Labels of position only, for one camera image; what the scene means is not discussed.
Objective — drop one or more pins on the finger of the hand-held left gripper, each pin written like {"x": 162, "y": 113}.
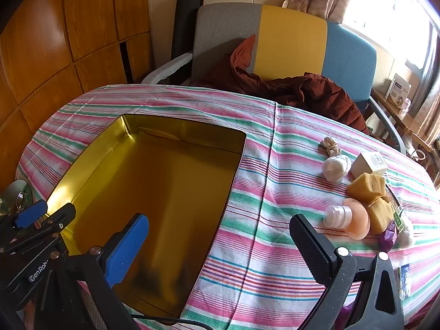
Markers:
{"x": 58, "y": 218}
{"x": 31, "y": 213}

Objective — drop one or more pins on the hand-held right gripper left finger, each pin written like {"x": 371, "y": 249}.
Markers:
{"x": 127, "y": 247}

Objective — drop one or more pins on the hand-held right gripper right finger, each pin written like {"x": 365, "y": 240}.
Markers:
{"x": 309, "y": 244}

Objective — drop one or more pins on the pink squeeze bottle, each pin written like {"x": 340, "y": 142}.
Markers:
{"x": 357, "y": 220}

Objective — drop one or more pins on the gold tin box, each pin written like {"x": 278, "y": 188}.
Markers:
{"x": 165, "y": 185}

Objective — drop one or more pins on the yellow sponge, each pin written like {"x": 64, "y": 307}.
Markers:
{"x": 380, "y": 213}
{"x": 366, "y": 187}

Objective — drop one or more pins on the white ball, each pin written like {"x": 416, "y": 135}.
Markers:
{"x": 335, "y": 168}
{"x": 405, "y": 235}

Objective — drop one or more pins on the green label snack packet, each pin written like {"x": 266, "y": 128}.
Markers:
{"x": 398, "y": 218}

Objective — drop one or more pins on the white cardboard box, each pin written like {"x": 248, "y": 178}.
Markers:
{"x": 366, "y": 165}

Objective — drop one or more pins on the beige scrunchie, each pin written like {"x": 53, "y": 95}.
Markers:
{"x": 330, "y": 144}

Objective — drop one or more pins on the eyeglasses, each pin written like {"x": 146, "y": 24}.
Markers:
{"x": 21, "y": 197}

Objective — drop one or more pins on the striped tablecloth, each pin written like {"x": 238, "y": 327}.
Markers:
{"x": 275, "y": 185}

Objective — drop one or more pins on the maroon padded jacket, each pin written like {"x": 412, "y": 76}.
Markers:
{"x": 309, "y": 92}

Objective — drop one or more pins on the wooden sideboard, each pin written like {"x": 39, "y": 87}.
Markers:
{"x": 412, "y": 127}

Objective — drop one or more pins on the wooden wardrobe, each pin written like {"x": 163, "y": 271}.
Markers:
{"x": 68, "y": 41}

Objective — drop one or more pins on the white carton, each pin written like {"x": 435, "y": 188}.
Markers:
{"x": 397, "y": 91}

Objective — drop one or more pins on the white foam armrest pad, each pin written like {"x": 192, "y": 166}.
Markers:
{"x": 165, "y": 70}

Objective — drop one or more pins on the grey yellow blue sofa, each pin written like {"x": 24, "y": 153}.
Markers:
{"x": 292, "y": 41}

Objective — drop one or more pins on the black rolled mat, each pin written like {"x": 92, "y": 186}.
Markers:
{"x": 184, "y": 24}

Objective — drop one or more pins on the window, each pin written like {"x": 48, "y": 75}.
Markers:
{"x": 388, "y": 13}

